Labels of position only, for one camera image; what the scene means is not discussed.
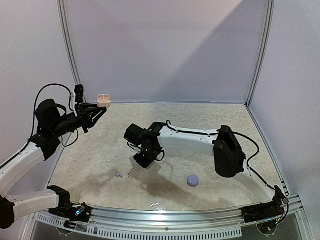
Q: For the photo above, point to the aluminium front rail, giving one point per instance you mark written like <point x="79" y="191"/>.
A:
<point x="121" y="224"/>

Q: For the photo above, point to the right aluminium corner post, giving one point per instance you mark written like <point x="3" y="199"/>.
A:
<point x="262" y="51"/>

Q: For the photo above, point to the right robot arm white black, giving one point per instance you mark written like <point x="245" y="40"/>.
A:
<point x="150" y="145"/>

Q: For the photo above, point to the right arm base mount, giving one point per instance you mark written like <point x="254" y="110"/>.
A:
<point x="264" y="211"/>

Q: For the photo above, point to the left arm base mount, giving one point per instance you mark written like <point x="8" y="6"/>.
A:
<point x="74" y="212"/>

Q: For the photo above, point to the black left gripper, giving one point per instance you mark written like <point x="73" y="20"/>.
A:
<point x="85" y="117"/>

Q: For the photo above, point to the lavender earbud charging case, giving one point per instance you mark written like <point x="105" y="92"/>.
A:
<point x="193" y="180"/>

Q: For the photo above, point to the pink earbud charging case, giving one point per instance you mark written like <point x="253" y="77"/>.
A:
<point x="104" y="100"/>

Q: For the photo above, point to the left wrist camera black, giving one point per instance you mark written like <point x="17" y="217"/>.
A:
<point x="79" y="94"/>

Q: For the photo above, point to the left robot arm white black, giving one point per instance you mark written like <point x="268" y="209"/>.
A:
<point x="39" y="148"/>

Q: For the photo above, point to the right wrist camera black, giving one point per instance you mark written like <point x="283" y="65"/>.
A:
<point x="134" y="134"/>

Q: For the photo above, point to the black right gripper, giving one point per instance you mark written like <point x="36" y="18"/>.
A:
<point x="144" y="160"/>

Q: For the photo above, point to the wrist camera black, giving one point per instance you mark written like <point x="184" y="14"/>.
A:
<point x="79" y="94"/>
<point x="134" y="134"/>

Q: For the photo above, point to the lavender earbud lower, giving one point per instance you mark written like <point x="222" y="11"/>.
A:
<point x="119" y="175"/>

